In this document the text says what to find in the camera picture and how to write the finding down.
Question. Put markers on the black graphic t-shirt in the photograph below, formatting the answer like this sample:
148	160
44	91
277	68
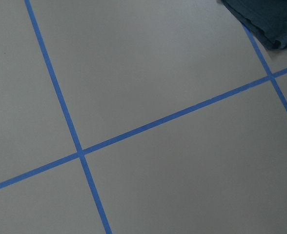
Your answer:
266	19

